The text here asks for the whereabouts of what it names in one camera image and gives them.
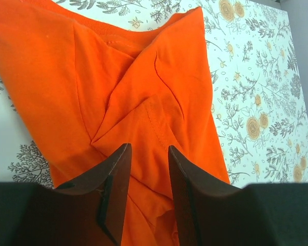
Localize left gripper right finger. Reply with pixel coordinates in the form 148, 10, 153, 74
168, 146, 308, 245

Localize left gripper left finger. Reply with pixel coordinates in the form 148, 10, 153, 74
0, 143, 132, 245

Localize orange t-shirt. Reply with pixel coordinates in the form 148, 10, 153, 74
0, 1, 229, 245

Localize floral patterned table mat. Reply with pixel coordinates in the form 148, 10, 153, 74
57, 1, 308, 188

